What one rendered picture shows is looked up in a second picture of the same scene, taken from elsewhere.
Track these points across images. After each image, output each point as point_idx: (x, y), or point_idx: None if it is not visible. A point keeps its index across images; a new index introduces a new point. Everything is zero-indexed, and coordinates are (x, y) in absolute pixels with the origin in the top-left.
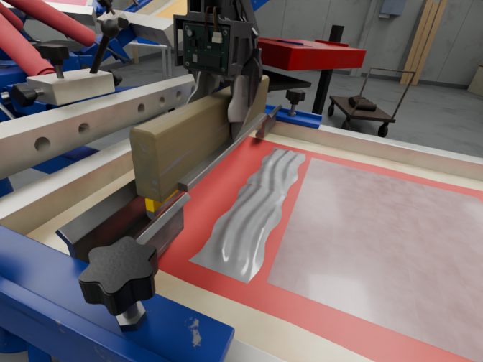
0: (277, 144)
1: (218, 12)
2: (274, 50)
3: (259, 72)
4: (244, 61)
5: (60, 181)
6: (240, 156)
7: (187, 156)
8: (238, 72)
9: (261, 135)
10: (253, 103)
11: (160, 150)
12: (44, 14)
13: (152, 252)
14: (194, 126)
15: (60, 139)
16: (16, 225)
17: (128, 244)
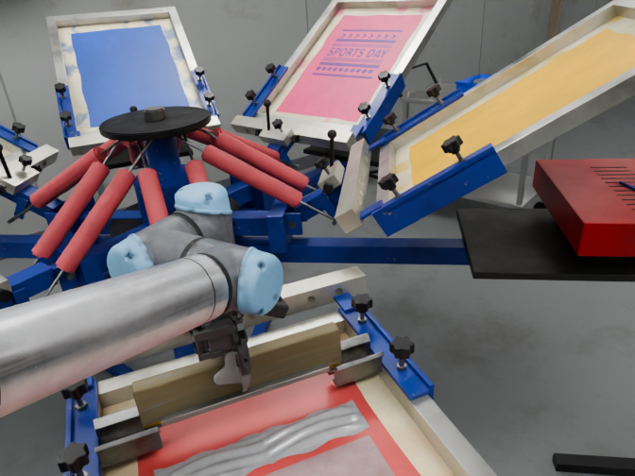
0: (360, 398)
1: None
2: (570, 215)
3: (240, 356)
4: (231, 345)
5: (146, 376)
6: (300, 399)
7: (170, 402)
8: (218, 355)
9: (334, 382)
10: (249, 372)
11: (138, 399)
12: (258, 185)
13: (81, 455)
14: (176, 385)
15: (168, 341)
16: (112, 397)
17: (80, 447)
